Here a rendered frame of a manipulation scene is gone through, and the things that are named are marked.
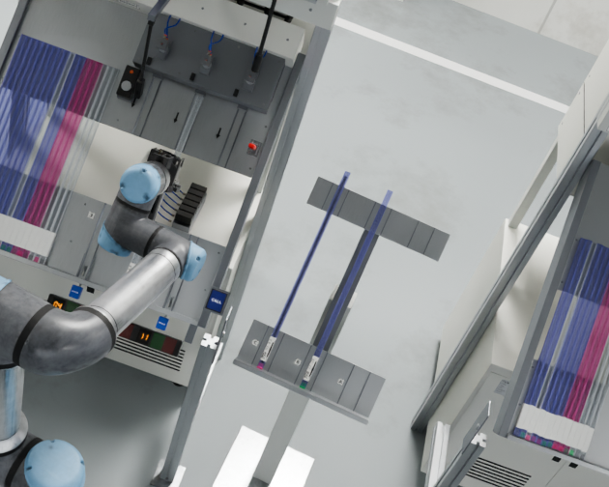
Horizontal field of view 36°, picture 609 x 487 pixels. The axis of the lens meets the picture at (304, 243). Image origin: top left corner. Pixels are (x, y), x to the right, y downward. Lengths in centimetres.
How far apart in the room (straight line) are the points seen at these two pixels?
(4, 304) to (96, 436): 133
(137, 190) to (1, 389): 46
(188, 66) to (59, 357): 93
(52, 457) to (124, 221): 48
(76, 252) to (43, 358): 75
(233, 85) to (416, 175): 199
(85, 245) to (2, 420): 60
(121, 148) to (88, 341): 130
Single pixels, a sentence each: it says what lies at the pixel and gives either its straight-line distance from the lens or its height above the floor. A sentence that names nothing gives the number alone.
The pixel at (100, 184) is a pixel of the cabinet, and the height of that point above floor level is 62.
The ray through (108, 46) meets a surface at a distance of 239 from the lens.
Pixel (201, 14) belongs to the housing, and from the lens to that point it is 230.
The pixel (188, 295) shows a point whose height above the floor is 75.
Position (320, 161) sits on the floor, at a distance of 401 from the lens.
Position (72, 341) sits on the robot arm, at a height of 118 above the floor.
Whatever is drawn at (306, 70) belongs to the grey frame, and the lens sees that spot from 236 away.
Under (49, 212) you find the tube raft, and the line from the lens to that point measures 233.
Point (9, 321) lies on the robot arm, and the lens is 161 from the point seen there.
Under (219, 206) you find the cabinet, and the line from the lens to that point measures 272.
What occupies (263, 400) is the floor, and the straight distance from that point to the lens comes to 308.
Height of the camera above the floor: 243
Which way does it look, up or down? 42 degrees down
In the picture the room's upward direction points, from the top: 21 degrees clockwise
